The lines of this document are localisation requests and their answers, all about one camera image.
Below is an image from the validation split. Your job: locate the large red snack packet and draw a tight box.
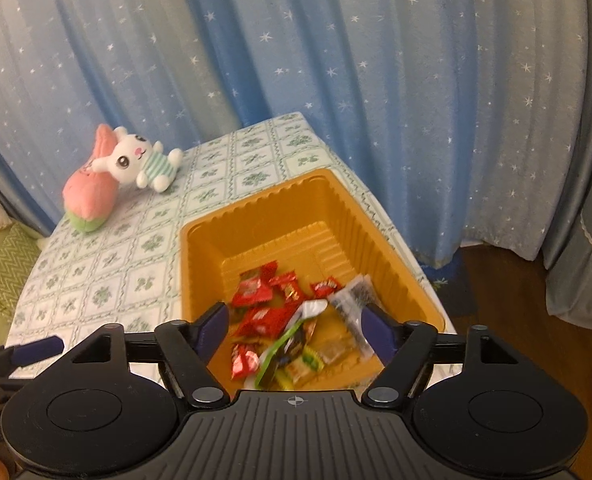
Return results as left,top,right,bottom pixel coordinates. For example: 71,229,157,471
232,261,279,309

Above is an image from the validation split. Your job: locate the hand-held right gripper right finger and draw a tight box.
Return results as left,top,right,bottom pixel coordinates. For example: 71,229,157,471
360,304,522,407

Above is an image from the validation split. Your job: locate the small red candy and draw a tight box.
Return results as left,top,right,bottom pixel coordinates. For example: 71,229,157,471
268,271,305,306
310,277,345,301
231,344,261,381

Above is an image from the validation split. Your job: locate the white bunny plush toy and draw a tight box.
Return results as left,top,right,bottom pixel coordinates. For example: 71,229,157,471
92,126,184,194

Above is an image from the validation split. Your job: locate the orange plastic tray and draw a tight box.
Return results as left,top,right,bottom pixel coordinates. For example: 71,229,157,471
180,169,447,391

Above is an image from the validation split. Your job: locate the green zigzag pillow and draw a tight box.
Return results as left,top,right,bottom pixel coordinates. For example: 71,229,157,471
0,222,42,319

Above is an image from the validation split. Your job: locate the grey curtain with lace trim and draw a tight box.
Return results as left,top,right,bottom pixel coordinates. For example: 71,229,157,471
541,0,592,331

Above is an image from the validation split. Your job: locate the floral checked tablecloth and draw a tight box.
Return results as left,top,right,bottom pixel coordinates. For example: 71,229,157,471
6,112,457,392

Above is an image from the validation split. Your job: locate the clear brown snack packet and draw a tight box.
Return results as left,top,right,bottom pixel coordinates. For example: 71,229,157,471
318,335,363,367

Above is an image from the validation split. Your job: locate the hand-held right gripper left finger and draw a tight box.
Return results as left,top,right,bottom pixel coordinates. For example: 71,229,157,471
68,301,231,410

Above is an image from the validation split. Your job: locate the clear grey snack packet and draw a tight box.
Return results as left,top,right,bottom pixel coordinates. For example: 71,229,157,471
328,274,377,357

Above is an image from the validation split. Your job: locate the blue star curtain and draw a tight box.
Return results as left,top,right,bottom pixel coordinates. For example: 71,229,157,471
0,0,592,268

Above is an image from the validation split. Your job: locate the yellow candy packet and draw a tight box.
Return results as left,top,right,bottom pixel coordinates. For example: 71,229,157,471
288,347,325,386

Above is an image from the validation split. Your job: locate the square red snack packet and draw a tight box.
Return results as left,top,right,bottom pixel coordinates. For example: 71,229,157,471
236,305,297,340

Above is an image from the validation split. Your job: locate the pink plush toy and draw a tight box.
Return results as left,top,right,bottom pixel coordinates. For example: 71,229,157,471
63,124,121,233

